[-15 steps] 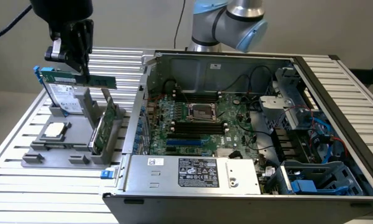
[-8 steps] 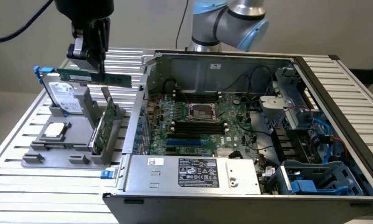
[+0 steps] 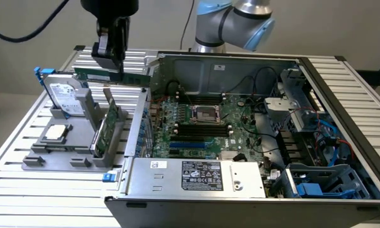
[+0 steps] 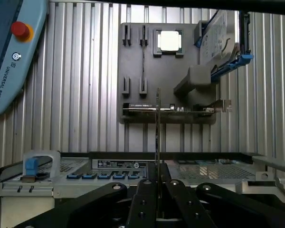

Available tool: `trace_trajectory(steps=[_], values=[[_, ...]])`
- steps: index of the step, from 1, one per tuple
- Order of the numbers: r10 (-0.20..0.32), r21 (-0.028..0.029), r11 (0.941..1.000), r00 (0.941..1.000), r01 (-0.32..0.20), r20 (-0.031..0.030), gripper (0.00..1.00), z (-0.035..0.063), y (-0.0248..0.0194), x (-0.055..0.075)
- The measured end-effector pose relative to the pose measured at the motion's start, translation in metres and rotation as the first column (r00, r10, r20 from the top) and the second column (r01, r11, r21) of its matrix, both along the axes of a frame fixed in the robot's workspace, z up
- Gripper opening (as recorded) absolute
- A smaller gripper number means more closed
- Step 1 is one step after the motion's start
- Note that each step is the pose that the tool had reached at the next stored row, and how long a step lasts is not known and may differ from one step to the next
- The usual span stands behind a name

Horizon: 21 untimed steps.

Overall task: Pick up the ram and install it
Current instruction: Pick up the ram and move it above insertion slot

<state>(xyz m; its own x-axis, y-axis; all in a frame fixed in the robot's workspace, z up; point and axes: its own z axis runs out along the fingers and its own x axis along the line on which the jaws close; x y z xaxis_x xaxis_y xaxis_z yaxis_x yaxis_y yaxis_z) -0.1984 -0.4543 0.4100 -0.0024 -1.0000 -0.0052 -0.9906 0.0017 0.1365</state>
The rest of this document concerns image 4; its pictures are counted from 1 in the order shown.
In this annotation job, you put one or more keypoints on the silver CPU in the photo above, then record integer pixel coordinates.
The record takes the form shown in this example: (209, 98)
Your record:
(169, 40)

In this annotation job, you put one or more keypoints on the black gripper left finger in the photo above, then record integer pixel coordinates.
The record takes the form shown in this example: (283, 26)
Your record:
(142, 204)

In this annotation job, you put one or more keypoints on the grey parts rack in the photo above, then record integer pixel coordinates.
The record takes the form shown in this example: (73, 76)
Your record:
(166, 78)

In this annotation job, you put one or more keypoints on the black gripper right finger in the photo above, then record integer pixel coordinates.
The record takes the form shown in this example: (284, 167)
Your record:
(180, 204)

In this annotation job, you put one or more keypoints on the grey open PC case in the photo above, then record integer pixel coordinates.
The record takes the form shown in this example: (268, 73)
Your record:
(204, 173)

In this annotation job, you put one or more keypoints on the blue disk caddy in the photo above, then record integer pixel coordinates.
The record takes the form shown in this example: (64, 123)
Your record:
(242, 58)

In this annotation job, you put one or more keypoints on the silver hard disk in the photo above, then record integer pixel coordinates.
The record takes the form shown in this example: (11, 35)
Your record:
(216, 40)

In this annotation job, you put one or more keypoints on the blue plastic latch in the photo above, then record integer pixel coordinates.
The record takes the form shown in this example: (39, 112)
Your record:
(31, 166)

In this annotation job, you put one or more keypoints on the black graphics card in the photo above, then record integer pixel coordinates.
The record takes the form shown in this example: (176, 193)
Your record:
(142, 108)

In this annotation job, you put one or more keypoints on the blue grey teach pendant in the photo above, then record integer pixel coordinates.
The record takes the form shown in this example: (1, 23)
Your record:
(4, 71)

